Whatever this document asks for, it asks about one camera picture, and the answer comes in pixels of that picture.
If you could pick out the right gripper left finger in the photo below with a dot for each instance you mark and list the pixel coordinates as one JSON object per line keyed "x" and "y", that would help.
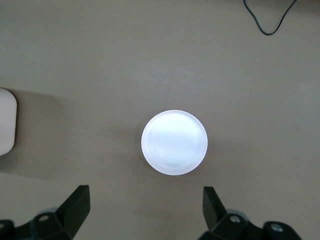
{"x": 72, "y": 215}

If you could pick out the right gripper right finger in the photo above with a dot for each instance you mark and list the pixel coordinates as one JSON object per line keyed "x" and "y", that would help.
{"x": 217, "y": 222}

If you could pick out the pink round plate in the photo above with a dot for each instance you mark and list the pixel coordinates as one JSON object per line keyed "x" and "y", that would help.
{"x": 175, "y": 142}

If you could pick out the white lunch box grey latches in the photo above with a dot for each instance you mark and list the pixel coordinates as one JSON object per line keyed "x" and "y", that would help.
{"x": 7, "y": 120}

